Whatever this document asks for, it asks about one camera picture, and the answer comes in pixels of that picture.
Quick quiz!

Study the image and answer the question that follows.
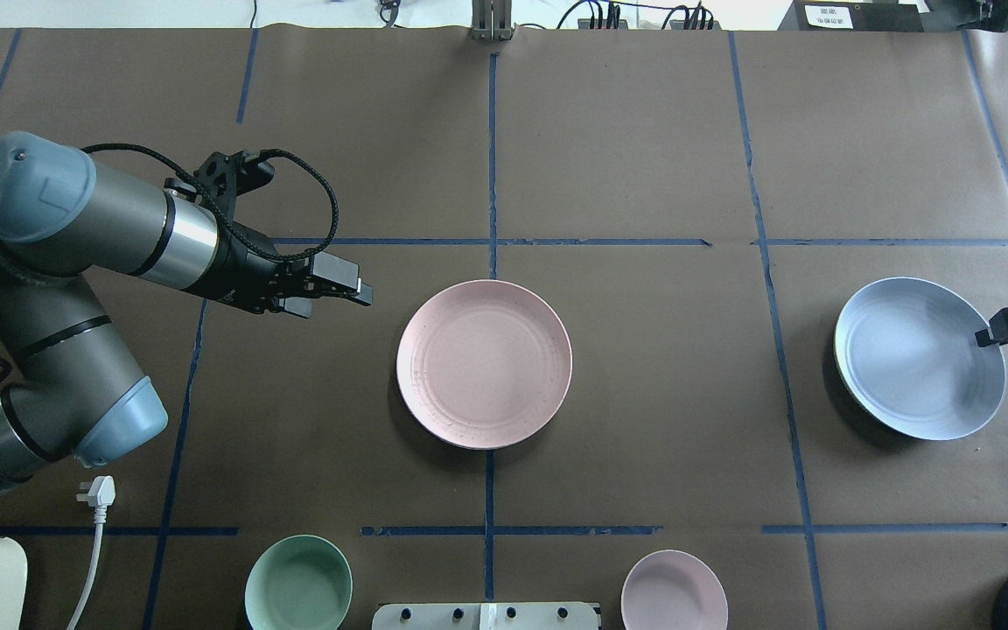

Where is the pink plate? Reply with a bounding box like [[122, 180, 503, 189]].
[[395, 279, 573, 451]]

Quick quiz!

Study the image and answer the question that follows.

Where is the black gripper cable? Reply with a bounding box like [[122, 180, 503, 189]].
[[82, 143, 340, 263]]

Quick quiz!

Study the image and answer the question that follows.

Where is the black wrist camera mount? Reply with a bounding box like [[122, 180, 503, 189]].
[[163, 151, 276, 219]]

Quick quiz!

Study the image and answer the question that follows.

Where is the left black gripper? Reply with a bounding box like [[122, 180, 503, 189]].
[[199, 219, 375, 319]]

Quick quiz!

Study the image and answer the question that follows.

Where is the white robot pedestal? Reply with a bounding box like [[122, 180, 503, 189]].
[[371, 601, 603, 629]]

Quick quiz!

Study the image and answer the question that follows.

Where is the black box with label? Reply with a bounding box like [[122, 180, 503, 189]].
[[776, 1, 923, 32]]

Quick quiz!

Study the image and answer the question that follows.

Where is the blue plate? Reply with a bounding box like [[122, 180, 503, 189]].
[[833, 276, 1007, 440]]

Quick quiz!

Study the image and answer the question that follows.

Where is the aluminium frame post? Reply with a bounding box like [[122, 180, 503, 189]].
[[471, 0, 515, 41]]

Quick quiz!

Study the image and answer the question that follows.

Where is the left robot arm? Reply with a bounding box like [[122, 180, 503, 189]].
[[0, 131, 373, 495]]

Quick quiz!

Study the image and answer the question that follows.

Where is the green bowl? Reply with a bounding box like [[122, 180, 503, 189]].
[[244, 535, 354, 629]]

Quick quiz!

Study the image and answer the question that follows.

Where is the white toaster cable with plug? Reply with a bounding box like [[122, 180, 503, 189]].
[[65, 475, 117, 630]]

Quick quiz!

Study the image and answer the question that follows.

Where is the pink bowl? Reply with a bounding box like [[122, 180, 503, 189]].
[[620, 549, 731, 629]]

